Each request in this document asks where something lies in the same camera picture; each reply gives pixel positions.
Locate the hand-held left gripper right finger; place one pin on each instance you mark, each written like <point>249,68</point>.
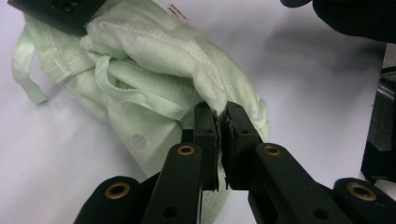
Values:
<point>238,140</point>

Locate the light green baby garment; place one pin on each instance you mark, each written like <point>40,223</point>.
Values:
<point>149,77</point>

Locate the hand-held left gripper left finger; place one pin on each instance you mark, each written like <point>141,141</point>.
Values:
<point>207,133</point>

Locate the white table mat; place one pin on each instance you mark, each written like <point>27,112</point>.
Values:
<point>295,93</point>

